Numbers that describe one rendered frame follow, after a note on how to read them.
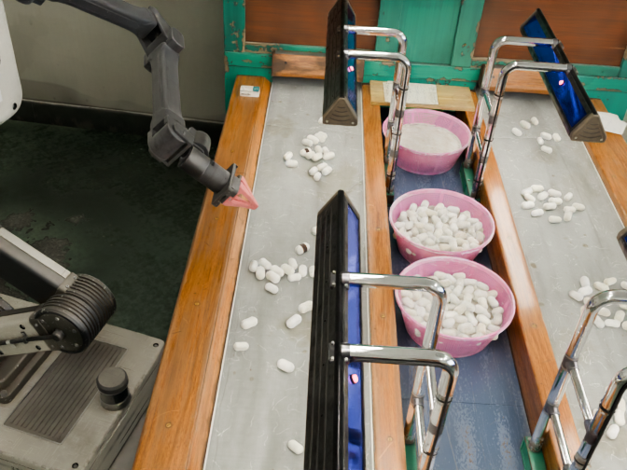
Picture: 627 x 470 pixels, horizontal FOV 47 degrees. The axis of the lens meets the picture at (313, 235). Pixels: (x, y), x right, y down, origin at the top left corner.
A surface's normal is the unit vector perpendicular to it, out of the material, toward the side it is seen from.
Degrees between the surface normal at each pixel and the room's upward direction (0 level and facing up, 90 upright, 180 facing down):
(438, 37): 90
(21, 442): 0
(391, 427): 0
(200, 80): 90
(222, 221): 0
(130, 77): 90
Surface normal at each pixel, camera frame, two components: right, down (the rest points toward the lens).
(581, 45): -0.04, 0.62
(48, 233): 0.06, -0.78
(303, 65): -0.01, 0.27
